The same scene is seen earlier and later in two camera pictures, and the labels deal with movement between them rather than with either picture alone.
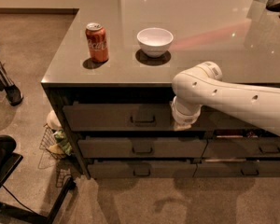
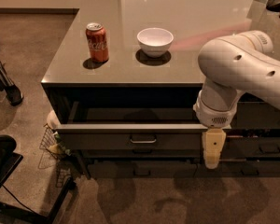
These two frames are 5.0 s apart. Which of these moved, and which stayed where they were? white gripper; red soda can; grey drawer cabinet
Moved: white gripper
Stayed: grey drawer cabinet; red soda can
